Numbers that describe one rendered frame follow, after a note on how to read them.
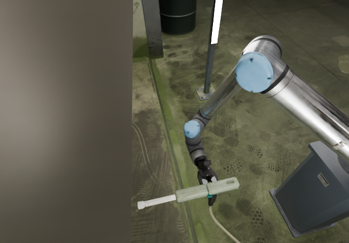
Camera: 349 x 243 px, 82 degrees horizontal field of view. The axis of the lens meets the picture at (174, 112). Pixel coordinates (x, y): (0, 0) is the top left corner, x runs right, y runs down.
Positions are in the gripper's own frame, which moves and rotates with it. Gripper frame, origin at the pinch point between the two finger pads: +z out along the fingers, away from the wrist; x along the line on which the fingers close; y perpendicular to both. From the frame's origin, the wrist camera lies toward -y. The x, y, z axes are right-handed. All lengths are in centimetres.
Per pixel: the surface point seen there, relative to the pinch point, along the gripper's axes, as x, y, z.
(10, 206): 38, -79, 31
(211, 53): -41, -13, -115
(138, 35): 17, -4, -198
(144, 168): 33, 43, -50
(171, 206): 19, 46, -17
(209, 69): -42, 5, -116
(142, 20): 11, -20, -196
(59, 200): 35, -78, 31
